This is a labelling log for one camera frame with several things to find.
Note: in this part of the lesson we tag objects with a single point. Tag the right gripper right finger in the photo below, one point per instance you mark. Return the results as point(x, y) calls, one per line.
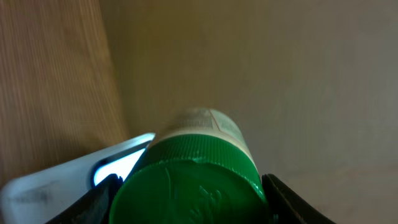
point(288, 207)

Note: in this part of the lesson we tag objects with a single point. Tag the white barcode scanner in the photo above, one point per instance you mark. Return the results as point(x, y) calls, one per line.
point(39, 197)

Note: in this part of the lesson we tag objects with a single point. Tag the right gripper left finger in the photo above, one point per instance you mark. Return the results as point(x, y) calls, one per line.
point(94, 206)

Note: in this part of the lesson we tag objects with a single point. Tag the green bottle cap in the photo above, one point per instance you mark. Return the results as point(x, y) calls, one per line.
point(189, 186)

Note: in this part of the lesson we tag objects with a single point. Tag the clear jar white contents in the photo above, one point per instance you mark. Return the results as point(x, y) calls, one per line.
point(211, 124)

